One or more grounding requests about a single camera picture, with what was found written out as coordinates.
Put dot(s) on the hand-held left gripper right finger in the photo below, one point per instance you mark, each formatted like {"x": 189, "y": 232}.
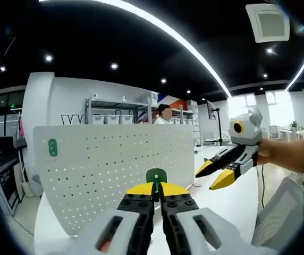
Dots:
{"x": 178, "y": 204}

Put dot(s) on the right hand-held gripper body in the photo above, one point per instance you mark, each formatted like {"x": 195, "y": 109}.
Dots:
{"x": 247, "y": 132}

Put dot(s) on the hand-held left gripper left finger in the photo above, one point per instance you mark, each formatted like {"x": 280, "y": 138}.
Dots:
{"x": 133, "y": 202}

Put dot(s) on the green hook assembly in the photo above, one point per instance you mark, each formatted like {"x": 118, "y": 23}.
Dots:
{"x": 53, "y": 147}
{"x": 156, "y": 176}

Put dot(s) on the white perforated mounting plate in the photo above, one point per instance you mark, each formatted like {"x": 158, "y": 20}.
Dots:
{"x": 101, "y": 159}

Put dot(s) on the person's right hand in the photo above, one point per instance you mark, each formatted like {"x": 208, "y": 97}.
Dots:
{"x": 269, "y": 152}

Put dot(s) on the black monitor on stand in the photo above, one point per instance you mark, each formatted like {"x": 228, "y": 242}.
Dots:
{"x": 211, "y": 110}

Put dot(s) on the potted green plant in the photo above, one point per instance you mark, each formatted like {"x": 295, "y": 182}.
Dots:
{"x": 294, "y": 124}

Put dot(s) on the grey mesh office chair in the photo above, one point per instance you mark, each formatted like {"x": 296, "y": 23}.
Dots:
{"x": 277, "y": 212}

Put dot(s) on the long ceiling light strip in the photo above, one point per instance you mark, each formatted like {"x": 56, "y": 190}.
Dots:
{"x": 154, "y": 21}
{"x": 299, "y": 71}

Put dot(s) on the row of white storage bins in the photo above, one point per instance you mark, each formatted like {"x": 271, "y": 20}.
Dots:
{"x": 112, "y": 119}

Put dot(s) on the grey metal shelf rack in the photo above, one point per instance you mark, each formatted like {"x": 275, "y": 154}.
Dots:
{"x": 114, "y": 105}

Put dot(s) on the white ceiling air vent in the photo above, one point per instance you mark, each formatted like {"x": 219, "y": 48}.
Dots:
{"x": 270, "y": 24}

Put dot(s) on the dark workstation cabinet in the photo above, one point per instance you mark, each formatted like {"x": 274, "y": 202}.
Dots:
{"x": 6, "y": 180}

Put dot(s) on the pink hanging cloth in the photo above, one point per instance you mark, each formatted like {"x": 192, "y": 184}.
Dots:
{"x": 21, "y": 127}

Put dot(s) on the group of ceiling spot lights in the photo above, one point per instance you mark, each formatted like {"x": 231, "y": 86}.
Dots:
{"x": 114, "y": 66}

